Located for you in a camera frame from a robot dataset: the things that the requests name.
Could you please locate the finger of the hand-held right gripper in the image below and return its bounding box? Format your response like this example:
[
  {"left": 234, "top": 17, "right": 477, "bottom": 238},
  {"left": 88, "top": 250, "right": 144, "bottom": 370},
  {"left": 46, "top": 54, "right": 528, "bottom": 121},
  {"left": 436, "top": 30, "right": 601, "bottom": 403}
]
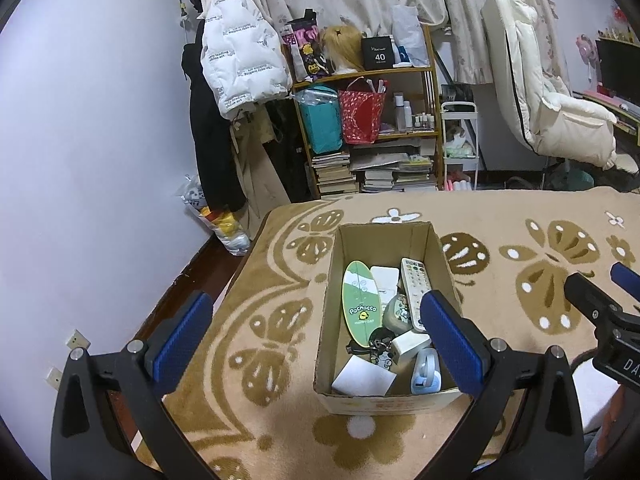
[
  {"left": 610, "top": 261, "right": 640, "bottom": 304},
  {"left": 564, "top": 272, "right": 633, "bottom": 329}
]

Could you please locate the white puffer jacket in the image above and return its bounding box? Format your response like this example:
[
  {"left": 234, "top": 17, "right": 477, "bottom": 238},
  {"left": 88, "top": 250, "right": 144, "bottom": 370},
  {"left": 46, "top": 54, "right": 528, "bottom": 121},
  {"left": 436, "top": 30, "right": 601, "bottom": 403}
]
[{"left": 200, "top": 0, "right": 293, "bottom": 121}]

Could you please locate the black hanging garment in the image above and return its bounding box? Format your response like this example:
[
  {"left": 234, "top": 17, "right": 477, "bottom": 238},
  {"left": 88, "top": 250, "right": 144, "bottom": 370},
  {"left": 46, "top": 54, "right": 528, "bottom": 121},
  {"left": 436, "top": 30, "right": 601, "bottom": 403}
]
[{"left": 264, "top": 100, "right": 308, "bottom": 203}]

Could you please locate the white box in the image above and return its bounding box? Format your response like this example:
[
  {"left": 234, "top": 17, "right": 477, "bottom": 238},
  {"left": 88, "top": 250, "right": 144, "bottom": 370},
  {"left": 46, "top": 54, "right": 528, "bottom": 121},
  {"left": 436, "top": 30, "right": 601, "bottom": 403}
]
[{"left": 331, "top": 354, "right": 396, "bottom": 397}]

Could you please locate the light blue power bank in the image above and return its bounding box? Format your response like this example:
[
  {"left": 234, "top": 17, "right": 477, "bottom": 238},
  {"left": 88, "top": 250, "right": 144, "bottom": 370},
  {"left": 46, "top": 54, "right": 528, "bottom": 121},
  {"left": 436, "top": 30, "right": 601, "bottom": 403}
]
[{"left": 410, "top": 347, "right": 443, "bottom": 395}]

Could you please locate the pink fan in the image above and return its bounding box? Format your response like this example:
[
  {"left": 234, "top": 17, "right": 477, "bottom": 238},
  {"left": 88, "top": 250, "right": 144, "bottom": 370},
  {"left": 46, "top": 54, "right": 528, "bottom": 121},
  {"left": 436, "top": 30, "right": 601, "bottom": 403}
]
[{"left": 575, "top": 34, "right": 598, "bottom": 86}]

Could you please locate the small oval skateboard deck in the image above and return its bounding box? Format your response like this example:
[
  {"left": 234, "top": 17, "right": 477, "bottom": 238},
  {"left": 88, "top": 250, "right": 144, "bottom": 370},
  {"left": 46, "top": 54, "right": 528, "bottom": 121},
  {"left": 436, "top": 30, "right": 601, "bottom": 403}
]
[{"left": 341, "top": 260, "right": 383, "bottom": 348}]

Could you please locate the cluttered desk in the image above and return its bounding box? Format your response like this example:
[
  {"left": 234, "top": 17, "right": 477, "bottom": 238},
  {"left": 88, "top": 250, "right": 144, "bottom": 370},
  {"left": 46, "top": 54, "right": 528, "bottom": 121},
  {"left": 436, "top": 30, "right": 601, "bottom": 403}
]
[{"left": 572, "top": 87, "right": 640, "bottom": 136}]

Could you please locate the beige coat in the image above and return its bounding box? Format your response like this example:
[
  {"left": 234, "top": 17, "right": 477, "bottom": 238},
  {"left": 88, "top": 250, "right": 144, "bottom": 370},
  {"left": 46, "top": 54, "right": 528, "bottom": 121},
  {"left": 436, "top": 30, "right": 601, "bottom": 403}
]
[{"left": 227, "top": 107, "right": 291, "bottom": 236}]

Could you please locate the black coat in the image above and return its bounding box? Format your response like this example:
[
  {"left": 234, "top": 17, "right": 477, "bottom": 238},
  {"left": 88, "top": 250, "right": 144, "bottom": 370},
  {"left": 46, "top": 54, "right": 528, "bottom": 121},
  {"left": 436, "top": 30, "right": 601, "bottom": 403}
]
[{"left": 181, "top": 0, "right": 258, "bottom": 213}]

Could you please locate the white charger adapter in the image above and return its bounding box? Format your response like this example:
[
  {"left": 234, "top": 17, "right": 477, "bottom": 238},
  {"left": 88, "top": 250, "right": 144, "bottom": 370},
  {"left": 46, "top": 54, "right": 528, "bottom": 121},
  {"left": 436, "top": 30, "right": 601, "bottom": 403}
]
[{"left": 390, "top": 331, "right": 432, "bottom": 365}]

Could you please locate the plastic snack bag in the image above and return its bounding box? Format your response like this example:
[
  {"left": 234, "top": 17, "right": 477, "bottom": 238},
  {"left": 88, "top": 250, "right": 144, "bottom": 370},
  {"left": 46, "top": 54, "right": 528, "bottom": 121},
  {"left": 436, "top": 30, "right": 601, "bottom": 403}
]
[{"left": 177, "top": 174, "right": 253, "bottom": 257}]

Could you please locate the wooden shelf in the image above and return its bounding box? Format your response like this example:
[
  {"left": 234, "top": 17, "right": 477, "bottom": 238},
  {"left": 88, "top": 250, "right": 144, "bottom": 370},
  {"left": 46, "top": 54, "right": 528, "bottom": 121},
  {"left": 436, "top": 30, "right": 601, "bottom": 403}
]
[{"left": 290, "top": 22, "right": 443, "bottom": 193}]

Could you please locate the dark monitor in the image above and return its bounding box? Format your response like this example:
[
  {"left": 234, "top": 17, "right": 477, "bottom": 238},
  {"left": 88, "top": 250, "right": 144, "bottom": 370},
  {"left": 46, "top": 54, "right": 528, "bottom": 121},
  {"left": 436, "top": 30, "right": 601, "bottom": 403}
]
[{"left": 595, "top": 37, "right": 640, "bottom": 106}]

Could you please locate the blonde wig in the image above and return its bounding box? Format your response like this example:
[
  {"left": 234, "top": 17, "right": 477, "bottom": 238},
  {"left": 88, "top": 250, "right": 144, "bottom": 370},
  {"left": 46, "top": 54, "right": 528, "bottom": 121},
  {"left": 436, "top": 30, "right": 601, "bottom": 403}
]
[{"left": 320, "top": 25, "right": 365, "bottom": 73}]

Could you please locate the pile of books and papers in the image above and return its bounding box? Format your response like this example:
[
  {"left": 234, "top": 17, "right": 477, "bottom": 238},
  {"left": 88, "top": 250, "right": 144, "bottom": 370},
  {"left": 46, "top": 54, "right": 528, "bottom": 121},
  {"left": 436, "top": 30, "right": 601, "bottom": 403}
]
[{"left": 347, "top": 140, "right": 439, "bottom": 193}]

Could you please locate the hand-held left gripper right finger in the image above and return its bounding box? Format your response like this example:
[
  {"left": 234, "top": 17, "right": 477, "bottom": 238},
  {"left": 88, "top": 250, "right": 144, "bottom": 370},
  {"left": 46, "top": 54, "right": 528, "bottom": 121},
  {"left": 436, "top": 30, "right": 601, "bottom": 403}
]
[{"left": 420, "top": 291, "right": 586, "bottom": 480}]

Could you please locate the stack of old books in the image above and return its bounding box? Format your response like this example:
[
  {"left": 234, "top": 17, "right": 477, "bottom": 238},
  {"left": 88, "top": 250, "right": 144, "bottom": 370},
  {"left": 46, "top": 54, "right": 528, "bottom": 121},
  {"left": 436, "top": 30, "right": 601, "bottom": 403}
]
[{"left": 311, "top": 150, "right": 361, "bottom": 197}]

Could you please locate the dark pole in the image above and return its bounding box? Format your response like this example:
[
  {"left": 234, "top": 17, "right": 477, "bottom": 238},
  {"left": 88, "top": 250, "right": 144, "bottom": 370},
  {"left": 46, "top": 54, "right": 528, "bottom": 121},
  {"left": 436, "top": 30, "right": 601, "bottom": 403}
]
[{"left": 431, "top": 47, "right": 457, "bottom": 86}]

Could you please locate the grey round pouch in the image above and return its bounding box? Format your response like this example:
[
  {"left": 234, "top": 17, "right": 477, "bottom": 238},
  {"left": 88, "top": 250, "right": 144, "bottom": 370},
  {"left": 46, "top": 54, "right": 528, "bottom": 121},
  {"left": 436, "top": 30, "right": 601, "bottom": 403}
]
[{"left": 382, "top": 294, "right": 413, "bottom": 333}]

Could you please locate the teal bag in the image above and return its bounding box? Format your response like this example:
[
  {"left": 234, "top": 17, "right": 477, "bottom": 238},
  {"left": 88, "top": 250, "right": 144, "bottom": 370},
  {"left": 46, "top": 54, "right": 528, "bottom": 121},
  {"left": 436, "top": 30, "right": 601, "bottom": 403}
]
[{"left": 295, "top": 86, "right": 345, "bottom": 156}]

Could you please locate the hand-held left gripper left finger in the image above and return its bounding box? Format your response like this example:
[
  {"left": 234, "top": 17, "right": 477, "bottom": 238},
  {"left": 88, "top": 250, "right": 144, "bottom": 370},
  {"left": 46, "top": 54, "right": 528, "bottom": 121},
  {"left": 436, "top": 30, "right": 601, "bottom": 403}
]
[{"left": 50, "top": 291, "right": 218, "bottom": 480}]

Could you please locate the clear plastic bag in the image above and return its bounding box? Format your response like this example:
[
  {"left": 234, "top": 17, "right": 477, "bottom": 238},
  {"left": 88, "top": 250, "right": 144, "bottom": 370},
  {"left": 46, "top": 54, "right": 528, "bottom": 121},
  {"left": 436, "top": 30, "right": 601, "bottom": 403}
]
[{"left": 391, "top": 5, "right": 431, "bottom": 67}]

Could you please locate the white rectangular device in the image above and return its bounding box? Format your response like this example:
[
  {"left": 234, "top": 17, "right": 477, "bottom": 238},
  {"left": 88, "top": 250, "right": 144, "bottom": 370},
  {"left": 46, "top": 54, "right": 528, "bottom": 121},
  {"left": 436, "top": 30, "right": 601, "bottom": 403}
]
[{"left": 370, "top": 266, "right": 401, "bottom": 297}]

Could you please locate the cream padded chair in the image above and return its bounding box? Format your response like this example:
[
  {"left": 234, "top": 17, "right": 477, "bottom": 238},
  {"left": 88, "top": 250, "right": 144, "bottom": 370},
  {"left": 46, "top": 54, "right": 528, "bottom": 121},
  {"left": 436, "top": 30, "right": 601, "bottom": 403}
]
[{"left": 480, "top": 0, "right": 621, "bottom": 171}]

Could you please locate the person's right forearm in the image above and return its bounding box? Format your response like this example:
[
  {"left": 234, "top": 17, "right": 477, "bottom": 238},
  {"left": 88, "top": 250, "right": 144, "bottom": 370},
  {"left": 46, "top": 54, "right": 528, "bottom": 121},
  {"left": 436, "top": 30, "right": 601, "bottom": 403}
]
[{"left": 597, "top": 387, "right": 640, "bottom": 461}]

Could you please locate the black keychain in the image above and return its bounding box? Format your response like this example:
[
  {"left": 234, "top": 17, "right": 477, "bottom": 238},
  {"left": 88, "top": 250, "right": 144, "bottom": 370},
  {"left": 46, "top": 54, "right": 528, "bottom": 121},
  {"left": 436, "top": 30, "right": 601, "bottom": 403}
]
[{"left": 346, "top": 327, "right": 401, "bottom": 368}]

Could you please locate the black box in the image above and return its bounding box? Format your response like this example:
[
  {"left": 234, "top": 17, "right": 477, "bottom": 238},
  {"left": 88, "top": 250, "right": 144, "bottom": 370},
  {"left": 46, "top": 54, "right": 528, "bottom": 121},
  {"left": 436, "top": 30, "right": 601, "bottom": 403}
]
[{"left": 361, "top": 36, "right": 396, "bottom": 71}]

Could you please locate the white trolley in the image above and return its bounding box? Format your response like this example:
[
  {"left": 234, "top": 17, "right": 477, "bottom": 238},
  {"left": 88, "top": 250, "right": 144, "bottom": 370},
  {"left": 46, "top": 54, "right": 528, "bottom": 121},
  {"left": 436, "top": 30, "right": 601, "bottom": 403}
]
[{"left": 440, "top": 101, "right": 481, "bottom": 192}]

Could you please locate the dark wooden bed frame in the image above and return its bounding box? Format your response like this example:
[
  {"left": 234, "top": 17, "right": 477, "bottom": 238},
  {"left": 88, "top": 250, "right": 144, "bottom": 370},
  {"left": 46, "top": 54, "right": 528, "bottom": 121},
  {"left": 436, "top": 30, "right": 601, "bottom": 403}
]
[{"left": 134, "top": 237, "right": 253, "bottom": 343}]

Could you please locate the white remote control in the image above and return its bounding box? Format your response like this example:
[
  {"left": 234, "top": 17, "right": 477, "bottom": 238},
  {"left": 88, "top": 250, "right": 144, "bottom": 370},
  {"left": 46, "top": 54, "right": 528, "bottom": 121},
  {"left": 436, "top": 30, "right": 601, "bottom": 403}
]
[{"left": 401, "top": 258, "right": 432, "bottom": 333}]

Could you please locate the red patterned bag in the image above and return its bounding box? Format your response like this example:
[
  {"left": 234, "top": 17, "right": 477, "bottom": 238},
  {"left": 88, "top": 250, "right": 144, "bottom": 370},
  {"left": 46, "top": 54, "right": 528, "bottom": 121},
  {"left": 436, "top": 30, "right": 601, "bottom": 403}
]
[{"left": 337, "top": 77, "right": 388, "bottom": 146}]

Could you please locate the cardboard box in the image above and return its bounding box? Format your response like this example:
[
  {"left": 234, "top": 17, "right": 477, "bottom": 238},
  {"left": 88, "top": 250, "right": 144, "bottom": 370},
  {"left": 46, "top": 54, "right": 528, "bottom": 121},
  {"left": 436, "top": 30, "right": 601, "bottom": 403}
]
[{"left": 313, "top": 221, "right": 465, "bottom": 416}]

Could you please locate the dark photo print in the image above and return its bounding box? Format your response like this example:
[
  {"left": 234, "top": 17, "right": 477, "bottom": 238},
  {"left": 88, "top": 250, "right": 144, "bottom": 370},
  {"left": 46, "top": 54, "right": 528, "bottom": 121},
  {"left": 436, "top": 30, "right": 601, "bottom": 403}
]
[{"left": 440, "top": 83, "right": 475, "bottom": 106}]

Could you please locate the teal plastic tub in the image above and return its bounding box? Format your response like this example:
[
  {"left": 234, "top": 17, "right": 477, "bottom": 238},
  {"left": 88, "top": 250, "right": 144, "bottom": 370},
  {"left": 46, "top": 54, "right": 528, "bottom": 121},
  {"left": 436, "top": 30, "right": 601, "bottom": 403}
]
[{"left": 562, "top": 157, "right": 596, "bottom": 191}]

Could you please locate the pink black printed bag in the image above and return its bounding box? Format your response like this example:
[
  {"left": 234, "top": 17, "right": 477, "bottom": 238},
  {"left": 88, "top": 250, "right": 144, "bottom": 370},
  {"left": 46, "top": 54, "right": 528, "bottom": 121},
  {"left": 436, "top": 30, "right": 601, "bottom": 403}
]
[{"left": 280, "top": 9, "right": 331, "bottom": 81}]

